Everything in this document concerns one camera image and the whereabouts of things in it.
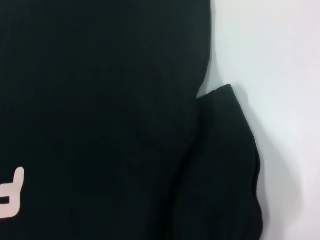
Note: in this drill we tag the black shirt with FREE print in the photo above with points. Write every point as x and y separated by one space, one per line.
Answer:
112 112

